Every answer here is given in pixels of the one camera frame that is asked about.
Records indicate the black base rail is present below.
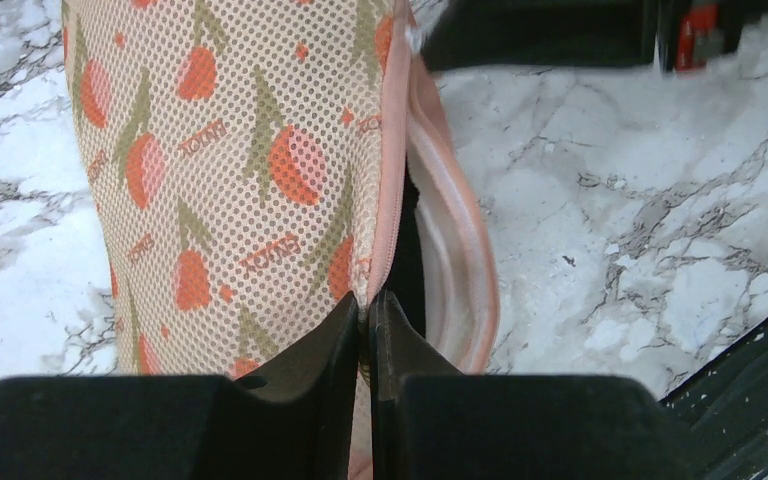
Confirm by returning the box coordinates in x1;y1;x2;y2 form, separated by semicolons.
662;318;768;479

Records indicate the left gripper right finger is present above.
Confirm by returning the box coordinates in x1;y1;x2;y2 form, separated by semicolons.
369;292;691;479

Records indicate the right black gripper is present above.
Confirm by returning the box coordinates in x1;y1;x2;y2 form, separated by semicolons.
420;0;768;73

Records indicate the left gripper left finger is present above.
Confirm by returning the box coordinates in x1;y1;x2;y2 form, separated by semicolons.
0;295;358;479

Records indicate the floral mesh laundry bag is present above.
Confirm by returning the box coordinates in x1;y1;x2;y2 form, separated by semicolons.
60;0;501;480

